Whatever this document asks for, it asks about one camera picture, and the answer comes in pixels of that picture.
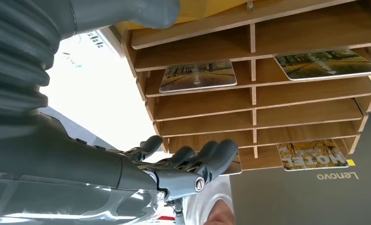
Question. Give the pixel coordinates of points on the person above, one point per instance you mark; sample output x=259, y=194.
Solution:
x=201, y=198

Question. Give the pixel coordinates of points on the wooden card organizer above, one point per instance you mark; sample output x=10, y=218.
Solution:
x=204, y=105

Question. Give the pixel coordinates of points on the grey laptop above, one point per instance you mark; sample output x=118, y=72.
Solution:
x=297, y=198

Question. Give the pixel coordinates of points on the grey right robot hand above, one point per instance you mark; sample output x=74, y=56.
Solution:
x=49, y=161

